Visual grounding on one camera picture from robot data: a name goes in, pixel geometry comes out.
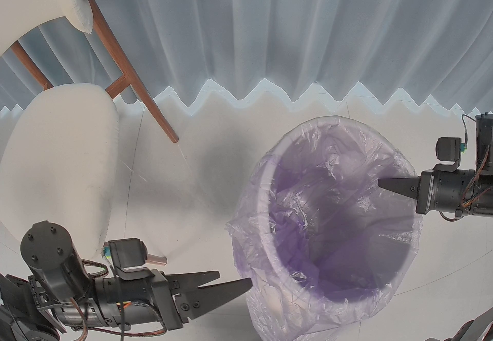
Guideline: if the white cushioned wooden chair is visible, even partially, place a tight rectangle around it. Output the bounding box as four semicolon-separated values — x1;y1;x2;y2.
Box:
0;0;179;267

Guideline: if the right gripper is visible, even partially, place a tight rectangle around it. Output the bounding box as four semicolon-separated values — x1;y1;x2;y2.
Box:
377;169;477;221

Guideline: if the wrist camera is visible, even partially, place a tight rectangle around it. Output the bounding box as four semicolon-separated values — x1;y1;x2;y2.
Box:
107;238;153;283
435;137;463;172

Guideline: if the pale blue curtain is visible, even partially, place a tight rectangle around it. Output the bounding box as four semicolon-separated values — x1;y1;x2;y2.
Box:
0;0;493;118

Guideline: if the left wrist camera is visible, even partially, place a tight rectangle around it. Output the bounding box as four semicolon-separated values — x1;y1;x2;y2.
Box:
107;238;153;283

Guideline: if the white trash bin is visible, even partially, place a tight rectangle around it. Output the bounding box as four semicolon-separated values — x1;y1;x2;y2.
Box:
251;118;422;341

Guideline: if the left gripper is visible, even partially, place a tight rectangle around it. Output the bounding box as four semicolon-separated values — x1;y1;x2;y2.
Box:
93;269;253;331

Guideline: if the purple plastic bag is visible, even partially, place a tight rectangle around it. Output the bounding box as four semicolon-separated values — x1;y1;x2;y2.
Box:
225;115;424;341

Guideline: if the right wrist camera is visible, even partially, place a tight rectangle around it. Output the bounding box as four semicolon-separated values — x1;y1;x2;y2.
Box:
435;137;463;172

